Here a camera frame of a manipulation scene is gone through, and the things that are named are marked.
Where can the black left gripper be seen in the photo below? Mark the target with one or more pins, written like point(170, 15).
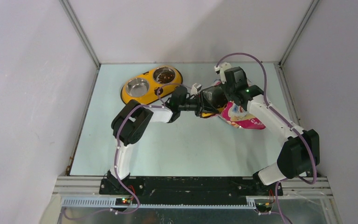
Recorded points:
point(202, 105)

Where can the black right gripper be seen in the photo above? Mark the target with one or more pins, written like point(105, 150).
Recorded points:
point(228, 97)

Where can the colourful cat food bag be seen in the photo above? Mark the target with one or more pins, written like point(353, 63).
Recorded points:
point(233, 114)

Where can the yellow double pet bowl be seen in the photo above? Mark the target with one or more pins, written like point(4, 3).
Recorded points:
point(144, 89)

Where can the yellow plastic food scoop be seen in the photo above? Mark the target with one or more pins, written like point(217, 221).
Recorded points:
point(206, 115)

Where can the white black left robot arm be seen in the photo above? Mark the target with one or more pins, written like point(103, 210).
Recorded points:
point(130, 124)

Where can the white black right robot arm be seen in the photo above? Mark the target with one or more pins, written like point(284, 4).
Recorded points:
point(299, 147)

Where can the brown pet food kibble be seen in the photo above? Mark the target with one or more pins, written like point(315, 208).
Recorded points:
point(164, 77)

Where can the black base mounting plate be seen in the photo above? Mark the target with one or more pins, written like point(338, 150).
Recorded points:
point(161, 189)

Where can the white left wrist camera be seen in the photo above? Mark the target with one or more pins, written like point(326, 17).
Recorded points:
point(196, 89)

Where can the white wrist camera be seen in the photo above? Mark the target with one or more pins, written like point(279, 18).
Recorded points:
point(220, 69)
point(196, 89)

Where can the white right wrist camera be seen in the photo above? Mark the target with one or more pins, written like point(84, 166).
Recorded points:
point(220, 69)

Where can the grey slotted cable duct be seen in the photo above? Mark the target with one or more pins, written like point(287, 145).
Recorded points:
point(115, 202)

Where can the aluminium right corner post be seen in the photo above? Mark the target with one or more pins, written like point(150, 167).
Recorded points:
point(299, 30)

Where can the aluminium corner post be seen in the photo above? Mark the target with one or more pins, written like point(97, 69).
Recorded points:
point(299, 30)
point(74, 20)

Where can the aluminium front frame rail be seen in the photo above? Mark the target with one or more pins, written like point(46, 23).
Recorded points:
point(300, 203)

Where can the aluminium left corner post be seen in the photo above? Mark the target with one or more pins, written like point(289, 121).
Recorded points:
point(74, 20)

